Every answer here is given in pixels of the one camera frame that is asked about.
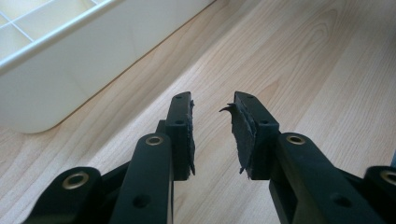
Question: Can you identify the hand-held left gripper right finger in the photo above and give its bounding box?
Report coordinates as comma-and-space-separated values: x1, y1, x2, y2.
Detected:
219, 91, 281, 181

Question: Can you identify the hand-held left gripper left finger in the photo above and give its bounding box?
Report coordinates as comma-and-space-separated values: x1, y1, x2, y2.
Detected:
156, 91, 197, 182

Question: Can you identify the white compartment storage box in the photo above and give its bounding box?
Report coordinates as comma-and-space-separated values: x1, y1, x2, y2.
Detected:
0, 0, 217, 134

